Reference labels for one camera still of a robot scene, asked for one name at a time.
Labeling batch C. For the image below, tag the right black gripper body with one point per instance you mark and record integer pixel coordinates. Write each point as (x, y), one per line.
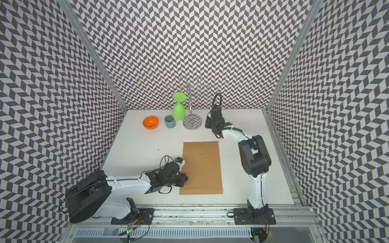
(209, 123)

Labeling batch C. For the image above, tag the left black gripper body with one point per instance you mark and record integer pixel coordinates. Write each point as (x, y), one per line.
(178, 180)

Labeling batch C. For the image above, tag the brown kraft file bag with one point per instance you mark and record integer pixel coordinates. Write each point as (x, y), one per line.
(202, 167)

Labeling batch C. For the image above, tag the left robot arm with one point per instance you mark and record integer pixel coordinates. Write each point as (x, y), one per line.
(99, 195)

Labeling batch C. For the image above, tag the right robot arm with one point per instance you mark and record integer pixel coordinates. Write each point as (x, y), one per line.
(255, 159)

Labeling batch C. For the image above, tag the chrome glass holder stand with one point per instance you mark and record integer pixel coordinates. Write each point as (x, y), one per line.
(191, 121)

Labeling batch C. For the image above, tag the green plastic wine glass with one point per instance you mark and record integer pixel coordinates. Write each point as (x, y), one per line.
(178, 111)

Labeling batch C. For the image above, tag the grey-blue cup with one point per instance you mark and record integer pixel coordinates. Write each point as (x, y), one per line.
(169, 121)

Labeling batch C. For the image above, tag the orange plastic bowl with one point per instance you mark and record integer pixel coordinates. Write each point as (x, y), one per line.
(150, 122)

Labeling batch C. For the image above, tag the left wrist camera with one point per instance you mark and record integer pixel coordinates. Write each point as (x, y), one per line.
(179, 161)

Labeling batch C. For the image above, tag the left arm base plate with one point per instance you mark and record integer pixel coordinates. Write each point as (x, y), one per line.
(145, 215)

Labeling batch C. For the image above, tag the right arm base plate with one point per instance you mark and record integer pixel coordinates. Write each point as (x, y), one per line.
(243, 216)

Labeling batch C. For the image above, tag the aluminium front rail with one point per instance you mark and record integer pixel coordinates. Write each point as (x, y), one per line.
(222, 216)

